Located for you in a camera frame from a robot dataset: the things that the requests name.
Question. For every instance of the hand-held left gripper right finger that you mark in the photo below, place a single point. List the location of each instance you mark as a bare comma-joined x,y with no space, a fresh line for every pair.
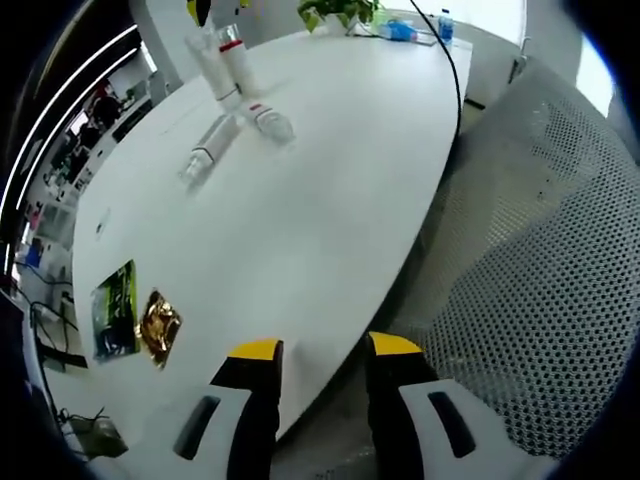
395,400

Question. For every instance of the blue storage bin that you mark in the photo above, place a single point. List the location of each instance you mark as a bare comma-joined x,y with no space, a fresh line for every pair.
33,252

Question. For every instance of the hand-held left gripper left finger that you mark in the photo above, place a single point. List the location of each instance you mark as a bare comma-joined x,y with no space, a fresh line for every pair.
250,400

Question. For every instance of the white skincare tube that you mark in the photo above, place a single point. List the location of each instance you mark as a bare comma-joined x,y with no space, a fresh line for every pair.
210,65

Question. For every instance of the water bottle blue label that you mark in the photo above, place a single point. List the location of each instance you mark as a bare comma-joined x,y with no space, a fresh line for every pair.
446,27

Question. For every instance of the white skincare bottle red label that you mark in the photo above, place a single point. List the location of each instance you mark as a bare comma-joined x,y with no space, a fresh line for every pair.
265,120

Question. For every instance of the white skincare bottle clear cap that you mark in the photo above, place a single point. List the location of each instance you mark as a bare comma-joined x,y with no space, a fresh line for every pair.
215,140

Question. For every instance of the white mesh chair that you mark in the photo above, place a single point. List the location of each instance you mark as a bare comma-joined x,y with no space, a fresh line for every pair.
550,275

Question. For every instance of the green black skincare sachet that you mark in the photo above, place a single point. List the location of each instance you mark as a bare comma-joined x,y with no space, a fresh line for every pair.
117,310

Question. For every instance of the green potted plant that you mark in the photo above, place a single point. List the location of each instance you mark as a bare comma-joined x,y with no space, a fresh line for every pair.
340,7

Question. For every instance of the gold foil skincare sachet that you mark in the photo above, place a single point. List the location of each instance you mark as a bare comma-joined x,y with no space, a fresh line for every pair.
159,327

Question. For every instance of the blue plastic packet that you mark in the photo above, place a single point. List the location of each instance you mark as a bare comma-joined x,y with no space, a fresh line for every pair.
400,30

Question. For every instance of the white skincare bottle red collar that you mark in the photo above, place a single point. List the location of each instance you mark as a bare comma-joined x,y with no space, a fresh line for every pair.
242,65

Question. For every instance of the long ceiling light strip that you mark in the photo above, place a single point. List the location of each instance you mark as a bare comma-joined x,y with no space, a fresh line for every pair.
130,53
127,30

